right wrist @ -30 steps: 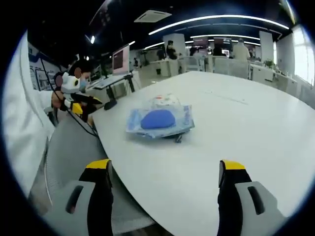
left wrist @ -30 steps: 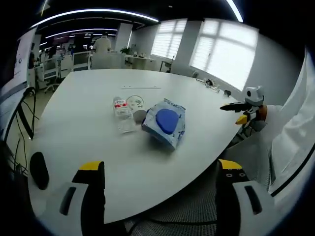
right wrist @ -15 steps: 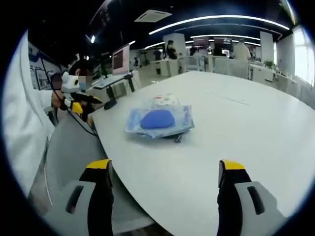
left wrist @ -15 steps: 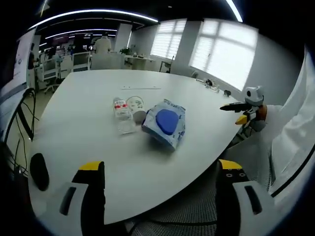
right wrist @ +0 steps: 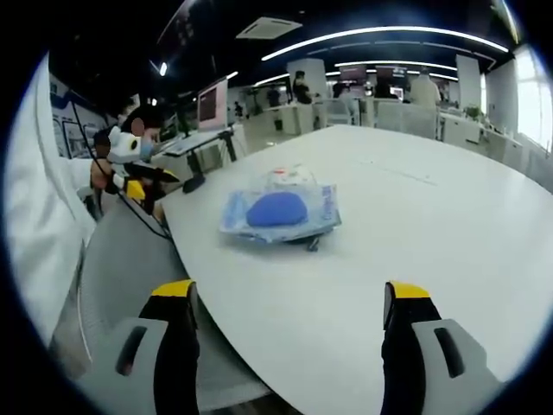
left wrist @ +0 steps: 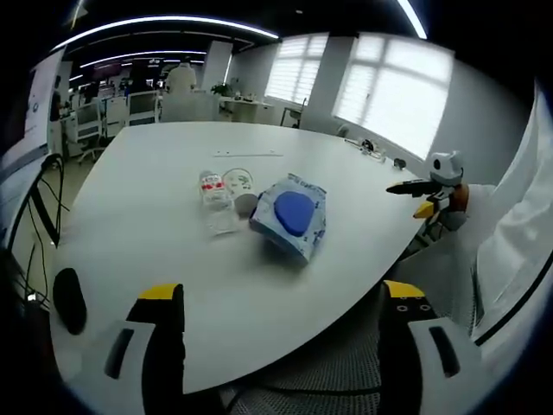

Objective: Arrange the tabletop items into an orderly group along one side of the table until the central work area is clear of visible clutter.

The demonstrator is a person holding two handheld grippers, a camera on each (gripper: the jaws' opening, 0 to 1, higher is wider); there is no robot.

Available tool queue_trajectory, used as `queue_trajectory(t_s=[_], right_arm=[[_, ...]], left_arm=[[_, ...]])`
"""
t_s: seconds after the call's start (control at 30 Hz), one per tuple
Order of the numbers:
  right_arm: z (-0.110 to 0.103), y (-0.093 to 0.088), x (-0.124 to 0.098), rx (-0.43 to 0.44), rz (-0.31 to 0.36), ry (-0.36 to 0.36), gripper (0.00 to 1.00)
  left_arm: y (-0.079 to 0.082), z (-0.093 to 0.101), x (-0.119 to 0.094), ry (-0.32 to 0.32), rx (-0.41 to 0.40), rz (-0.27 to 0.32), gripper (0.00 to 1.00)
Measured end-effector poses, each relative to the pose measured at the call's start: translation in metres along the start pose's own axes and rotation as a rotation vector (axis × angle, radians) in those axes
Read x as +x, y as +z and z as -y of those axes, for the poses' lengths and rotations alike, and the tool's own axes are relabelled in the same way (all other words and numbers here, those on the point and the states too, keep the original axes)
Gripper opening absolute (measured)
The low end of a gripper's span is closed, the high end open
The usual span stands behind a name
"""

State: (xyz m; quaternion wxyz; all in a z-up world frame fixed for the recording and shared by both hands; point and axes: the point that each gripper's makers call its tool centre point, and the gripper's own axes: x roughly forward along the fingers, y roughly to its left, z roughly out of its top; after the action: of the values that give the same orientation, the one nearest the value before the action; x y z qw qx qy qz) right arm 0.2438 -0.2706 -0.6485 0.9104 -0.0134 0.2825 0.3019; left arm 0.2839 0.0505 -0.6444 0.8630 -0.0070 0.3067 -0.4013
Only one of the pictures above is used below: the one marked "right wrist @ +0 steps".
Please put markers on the white side desk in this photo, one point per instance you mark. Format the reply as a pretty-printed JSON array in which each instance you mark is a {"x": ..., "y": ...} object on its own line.
[{"x": 194, "y": 142}]

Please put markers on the person's left hand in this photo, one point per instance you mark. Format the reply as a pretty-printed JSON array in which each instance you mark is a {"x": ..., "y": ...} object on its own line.
[{"x": 99, "y": 175}]

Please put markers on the white office partition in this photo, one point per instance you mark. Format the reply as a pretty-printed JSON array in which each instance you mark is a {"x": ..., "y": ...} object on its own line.
[{"x": 406, "y": 116}]

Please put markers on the green potted plant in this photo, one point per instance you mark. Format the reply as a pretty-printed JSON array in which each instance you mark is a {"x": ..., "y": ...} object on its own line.
[{"x": 473, "y": 112}]

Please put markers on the long ceiling light strip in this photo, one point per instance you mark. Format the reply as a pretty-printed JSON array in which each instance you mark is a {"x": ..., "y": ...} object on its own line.
[{"x": 389, "y": 31}]

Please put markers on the ceiling air vent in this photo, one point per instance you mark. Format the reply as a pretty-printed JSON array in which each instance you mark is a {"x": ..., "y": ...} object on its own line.
[{"x": 268, "y": 27}]

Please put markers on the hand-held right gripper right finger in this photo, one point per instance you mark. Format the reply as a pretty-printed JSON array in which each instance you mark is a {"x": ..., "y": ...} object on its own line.
[{"x": 410, "y": 346}]

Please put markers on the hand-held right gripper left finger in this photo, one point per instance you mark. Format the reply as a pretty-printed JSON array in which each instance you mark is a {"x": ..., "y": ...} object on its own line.
[{"x": 175, "y": 346}]

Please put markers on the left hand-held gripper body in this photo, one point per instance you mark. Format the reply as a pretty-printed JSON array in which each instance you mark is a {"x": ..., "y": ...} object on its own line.
[{"x": 125, "y": 147}]

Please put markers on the white tabletop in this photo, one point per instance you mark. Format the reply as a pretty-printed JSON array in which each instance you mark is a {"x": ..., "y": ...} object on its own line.
[{"x": 389, "y": 207}]

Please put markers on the black desk stand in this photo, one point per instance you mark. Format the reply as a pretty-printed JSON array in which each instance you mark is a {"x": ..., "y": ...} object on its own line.
[{"x": 193, "y": 181}]

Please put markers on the white pillar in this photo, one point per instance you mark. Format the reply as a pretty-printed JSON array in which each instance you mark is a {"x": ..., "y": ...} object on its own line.
[{"x": 304, "y": 108}]

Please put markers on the pink display screen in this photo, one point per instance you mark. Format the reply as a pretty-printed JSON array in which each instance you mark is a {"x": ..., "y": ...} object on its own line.
[{"x": 211, "y": 106}]

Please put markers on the small dark item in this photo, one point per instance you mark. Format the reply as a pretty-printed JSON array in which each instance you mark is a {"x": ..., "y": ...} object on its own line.
[{"x": 312, "y": 244}]

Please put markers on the white plastic packet item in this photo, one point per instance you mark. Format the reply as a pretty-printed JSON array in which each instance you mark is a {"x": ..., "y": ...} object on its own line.
[{"x": 291, "y": 175}]

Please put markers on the blue plastic packet item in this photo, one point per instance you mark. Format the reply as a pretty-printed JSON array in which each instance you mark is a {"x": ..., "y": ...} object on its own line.
[{"x": 276, "y": 212}]

